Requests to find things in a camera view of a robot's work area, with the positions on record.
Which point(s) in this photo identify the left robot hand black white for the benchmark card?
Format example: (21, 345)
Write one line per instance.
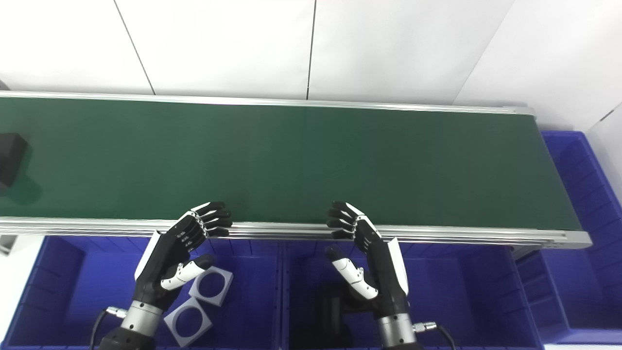
(160, 262)

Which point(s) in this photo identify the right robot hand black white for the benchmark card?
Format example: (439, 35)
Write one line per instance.
(384, 272)

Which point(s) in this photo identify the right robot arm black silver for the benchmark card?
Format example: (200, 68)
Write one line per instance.
(396, 330)

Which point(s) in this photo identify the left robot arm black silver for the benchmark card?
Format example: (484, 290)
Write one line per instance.
(138, 321)

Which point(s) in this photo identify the green conveyor belt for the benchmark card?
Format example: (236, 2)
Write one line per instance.
(291, 160)
(437, 236)

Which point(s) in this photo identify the blue bin with black parts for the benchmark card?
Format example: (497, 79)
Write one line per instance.
(461, 291)

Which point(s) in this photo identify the blue bin with grey plates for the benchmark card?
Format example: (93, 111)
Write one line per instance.
(73, 291)

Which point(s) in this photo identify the aluminium conveyor support leg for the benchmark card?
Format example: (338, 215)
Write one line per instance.
(7, 244)

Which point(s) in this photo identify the empty blue bin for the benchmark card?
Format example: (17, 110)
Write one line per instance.
(583, 218)

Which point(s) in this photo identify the grey square plate round hole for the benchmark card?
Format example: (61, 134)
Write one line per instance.
(221, 294)
(172, 323)

